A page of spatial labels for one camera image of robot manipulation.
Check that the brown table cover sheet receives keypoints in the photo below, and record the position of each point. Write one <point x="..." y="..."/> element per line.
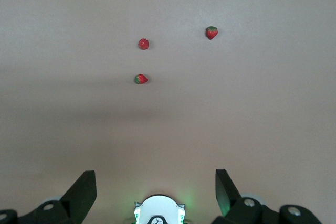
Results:
<point x="78" y="51"/>

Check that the red strawberry with green cap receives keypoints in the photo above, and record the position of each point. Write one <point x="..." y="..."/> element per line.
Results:
<point x="211" y="32"/>
<point x="141" y="79"/>

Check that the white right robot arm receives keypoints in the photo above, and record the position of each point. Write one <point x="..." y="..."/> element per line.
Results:
<point x="160" y="208"/>

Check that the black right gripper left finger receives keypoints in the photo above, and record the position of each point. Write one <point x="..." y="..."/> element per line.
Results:
<point x="81" y="197"/>

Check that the round red strawberry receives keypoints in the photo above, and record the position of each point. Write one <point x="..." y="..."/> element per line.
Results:
<point x="144" y="43"/>

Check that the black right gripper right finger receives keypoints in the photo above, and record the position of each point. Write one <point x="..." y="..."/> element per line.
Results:
<point x="228" y="197"/>

